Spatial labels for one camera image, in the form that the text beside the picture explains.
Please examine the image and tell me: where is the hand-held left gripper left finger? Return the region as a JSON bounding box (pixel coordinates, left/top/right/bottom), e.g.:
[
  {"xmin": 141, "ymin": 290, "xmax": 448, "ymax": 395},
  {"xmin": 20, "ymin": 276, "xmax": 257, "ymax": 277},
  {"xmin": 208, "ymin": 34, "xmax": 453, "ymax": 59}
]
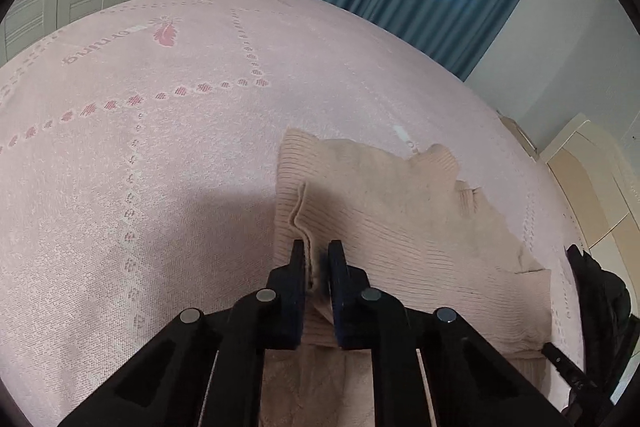
[{"xmin": 57, "ymin": 239, "xmax": 307, "ymax": 427}]

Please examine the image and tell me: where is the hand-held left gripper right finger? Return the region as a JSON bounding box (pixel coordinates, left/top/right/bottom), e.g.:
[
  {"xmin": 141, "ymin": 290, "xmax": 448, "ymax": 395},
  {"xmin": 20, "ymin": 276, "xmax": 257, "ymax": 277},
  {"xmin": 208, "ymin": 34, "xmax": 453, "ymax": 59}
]
[{"xmin": 327, "ymin": 241, "xmax": 571, "ymax": 427}]

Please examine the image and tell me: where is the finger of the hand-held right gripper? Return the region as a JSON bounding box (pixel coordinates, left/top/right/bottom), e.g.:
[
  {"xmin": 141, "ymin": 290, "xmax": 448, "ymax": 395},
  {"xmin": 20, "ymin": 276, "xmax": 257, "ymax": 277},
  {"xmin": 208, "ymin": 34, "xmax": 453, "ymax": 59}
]
[{"xmin": 541, "ymin": 342, "xmax": 616, "ymax": 413}]

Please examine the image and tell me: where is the beige knit sweater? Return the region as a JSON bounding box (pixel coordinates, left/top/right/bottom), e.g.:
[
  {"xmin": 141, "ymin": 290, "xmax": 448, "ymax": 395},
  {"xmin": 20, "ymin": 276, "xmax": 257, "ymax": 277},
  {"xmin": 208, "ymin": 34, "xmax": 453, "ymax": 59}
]
[{"xmin": 260, "ymin": 128, "xmax": 553, "ymax": 427}]

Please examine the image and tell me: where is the black cloth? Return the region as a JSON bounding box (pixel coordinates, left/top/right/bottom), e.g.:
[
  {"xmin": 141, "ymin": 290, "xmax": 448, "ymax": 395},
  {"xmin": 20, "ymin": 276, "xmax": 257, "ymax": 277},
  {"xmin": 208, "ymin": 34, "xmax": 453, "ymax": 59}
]
[{"xmin": 564, "ymin": 243, "xmax": 632, "ymax": 358}]

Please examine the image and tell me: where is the pink patterned bed cover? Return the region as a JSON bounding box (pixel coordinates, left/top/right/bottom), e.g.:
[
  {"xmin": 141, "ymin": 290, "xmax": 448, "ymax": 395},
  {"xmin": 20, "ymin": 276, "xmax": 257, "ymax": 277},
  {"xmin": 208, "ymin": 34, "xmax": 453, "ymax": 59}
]
[{"xmin": 0, "ymin": 0, "xmax": 586, "ymax": 427}]

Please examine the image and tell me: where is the cream headboard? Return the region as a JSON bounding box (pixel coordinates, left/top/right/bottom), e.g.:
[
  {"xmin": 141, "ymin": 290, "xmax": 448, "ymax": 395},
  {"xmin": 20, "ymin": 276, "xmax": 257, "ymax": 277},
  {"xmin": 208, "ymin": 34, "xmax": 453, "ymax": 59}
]
[{"xmin": 542, "ymin": 113, "xmax": 640, "ymax": 358}]

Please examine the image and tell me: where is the brown flat box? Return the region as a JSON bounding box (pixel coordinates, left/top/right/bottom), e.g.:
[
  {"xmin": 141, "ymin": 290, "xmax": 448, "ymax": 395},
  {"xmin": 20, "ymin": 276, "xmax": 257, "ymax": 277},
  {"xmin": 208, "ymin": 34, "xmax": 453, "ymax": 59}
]
[{"xmin": 497, "ymin": 111, "xmax": 540, "ymax": 160}]

